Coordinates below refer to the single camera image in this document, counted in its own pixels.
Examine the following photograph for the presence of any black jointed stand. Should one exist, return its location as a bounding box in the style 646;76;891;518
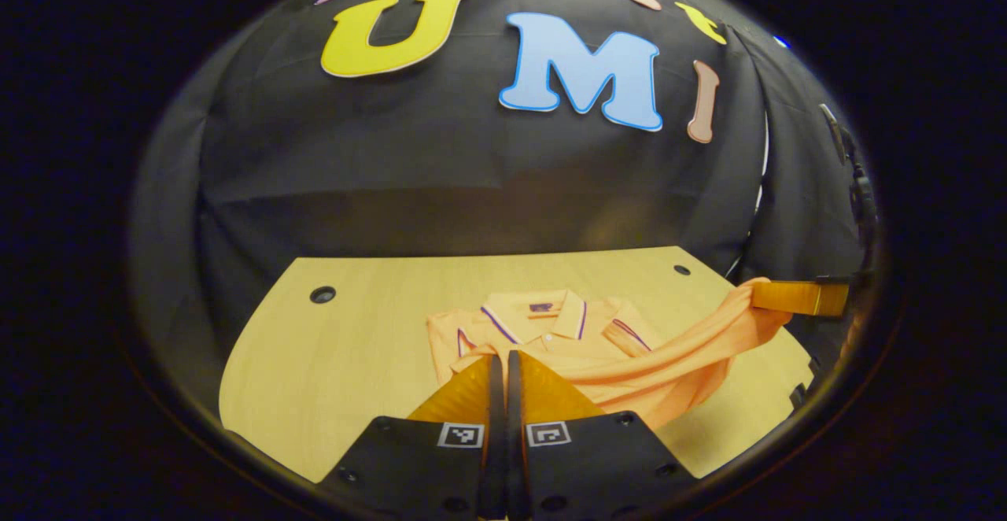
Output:
818;102;878;270

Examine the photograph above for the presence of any black backdrop cloth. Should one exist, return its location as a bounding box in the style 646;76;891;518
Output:
130;0;874;372

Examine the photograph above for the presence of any orange polo T-shirt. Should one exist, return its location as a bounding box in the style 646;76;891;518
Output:
426;275;794;431

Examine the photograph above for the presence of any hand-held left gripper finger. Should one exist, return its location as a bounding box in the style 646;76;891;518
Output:
319;353;504;521
507;349;697;521

